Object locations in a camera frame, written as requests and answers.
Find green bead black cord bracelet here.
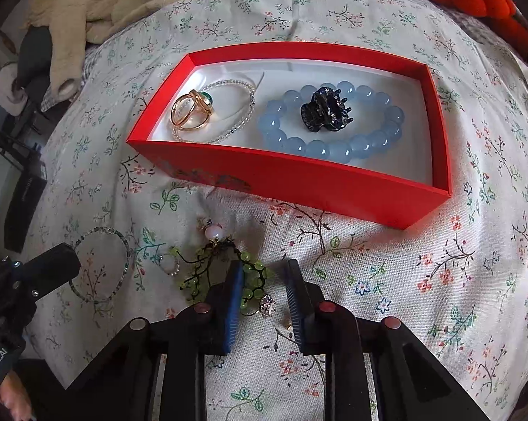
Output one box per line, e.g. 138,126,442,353
171,219,277,312

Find small gold charm earring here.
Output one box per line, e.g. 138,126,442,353
258,293,276,318

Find light blue bead bracelet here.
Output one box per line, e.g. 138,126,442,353
256,80,406,165

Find gold ring green stone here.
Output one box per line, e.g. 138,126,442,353
169,89,214,132

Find white pearl bead bracelet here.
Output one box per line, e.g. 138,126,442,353
171,69,266,145

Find black hair claw clip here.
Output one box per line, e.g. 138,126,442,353
300,87,353,132

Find left human hand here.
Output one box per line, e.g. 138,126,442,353
0,370,33,421

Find floral white duvet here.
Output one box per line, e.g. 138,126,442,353
25,0,528,420

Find grey checked bed sheet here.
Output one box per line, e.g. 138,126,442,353
40,45,100,112

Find red Ace cardboard box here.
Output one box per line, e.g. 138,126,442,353
127,42,452,229

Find dark chair beside bed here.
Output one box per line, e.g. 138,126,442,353
0,27,55,170

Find beige fleece jacket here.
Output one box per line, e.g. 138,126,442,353
25,0,180,89

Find orange plush pumpkin toy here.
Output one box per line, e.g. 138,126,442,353
431,0,528,60

